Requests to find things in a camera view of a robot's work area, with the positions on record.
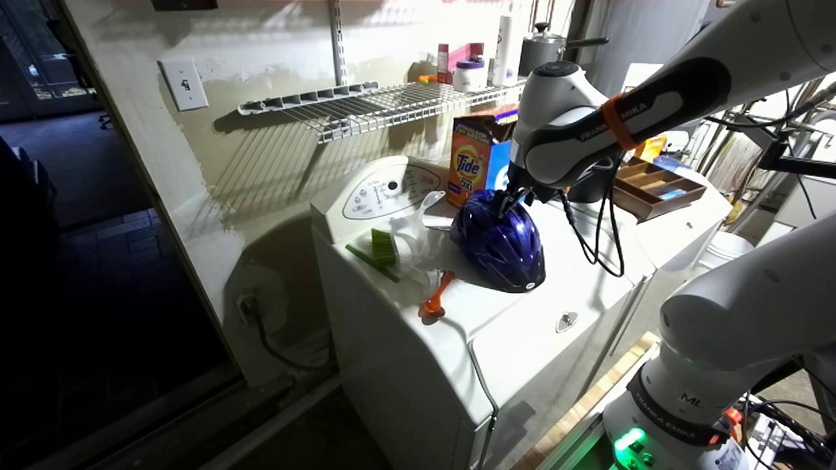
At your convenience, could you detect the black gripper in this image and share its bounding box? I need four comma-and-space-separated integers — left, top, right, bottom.
495, 158, 546, 218

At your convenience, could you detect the blue orange detergent box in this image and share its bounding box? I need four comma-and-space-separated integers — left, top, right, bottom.
444, 101, 521, 212

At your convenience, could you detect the orange plastic spoon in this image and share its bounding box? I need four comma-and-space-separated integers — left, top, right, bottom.
414, 269, 459, 325

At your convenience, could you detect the clear green-zip plastic bag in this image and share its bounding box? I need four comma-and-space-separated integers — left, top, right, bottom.
344, 205, 439, 285

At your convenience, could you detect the white jar purple lid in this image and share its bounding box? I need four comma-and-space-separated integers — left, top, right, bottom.
455, 58, 491, 93

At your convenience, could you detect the brown wooden tray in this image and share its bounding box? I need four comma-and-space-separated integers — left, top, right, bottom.
609, 153, 709, 224

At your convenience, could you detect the small yellow container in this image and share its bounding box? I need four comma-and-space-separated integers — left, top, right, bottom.
635, 134, 670, 165

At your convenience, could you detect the small red-capped bottle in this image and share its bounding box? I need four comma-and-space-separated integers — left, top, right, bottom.
434, 42, 455, 85

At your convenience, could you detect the black pot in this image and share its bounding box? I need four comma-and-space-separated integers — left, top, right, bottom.
519, 21, 610, 77

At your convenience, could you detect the white dryer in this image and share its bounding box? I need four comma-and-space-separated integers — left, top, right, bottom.
609, 158, 737, 282

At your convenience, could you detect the wooden plank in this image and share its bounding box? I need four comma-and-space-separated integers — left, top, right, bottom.
512, 328, 662, 470

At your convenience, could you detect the green lit device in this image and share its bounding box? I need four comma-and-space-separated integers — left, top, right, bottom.
597, 425, 658, 470

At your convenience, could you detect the black metal stand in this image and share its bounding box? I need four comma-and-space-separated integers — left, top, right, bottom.
754, 127, 836, 179

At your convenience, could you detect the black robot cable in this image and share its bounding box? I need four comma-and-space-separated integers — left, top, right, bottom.
556, 153, 632, 282

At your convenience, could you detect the white wire shelf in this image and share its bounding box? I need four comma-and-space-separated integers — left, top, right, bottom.
235, 72, 532, 145

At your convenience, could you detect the metal shelf upright rail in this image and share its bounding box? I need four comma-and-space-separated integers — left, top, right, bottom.
323, 0, 346, 88

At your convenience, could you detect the black power cord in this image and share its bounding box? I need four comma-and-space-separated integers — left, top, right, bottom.
235, 293, 337, 376

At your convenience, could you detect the white wall switch plate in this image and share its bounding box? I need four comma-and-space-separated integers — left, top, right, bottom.
157, 55, 210, 115

